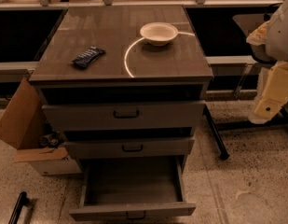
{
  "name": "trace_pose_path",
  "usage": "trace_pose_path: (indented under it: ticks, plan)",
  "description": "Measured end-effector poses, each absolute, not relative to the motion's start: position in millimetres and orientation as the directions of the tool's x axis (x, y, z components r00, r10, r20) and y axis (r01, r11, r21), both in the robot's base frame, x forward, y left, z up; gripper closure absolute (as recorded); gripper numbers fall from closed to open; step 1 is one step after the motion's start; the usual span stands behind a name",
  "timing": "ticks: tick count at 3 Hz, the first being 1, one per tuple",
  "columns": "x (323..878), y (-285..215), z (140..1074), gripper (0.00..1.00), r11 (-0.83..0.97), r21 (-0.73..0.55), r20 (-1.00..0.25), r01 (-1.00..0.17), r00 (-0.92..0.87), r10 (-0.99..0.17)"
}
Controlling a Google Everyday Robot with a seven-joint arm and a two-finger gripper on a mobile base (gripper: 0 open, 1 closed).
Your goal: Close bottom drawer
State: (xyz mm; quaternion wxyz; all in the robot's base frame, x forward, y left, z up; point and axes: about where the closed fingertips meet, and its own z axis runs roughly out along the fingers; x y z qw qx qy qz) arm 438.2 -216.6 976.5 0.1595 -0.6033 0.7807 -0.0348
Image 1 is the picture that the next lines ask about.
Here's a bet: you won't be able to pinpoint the grey drawer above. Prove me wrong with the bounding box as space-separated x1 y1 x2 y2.
64 137 194 160
70 156 196 221
42 101 205 132

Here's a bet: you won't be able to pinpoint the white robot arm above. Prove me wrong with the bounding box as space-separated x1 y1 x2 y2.
246 0 288 124

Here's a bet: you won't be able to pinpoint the grey drawer cabinet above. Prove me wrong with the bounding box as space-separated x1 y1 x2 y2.
28 5 214 173

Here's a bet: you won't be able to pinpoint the white paper bowl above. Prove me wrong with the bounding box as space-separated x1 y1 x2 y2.
140 22 178 46

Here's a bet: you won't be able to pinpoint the dark blue snack packet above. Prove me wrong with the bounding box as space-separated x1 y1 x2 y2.
72 46 105 69

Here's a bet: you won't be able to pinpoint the cans inside cardboard box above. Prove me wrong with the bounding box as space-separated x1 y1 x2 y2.
39 133 61 147

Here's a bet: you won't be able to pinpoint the open cardboard box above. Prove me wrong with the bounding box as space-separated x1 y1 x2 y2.
0 78 81 175

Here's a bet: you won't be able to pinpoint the black side table stand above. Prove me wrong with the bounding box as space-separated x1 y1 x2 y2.
202 12 288 161

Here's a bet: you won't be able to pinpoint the black bar on floor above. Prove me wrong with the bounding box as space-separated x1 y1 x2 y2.
8 191 30 224

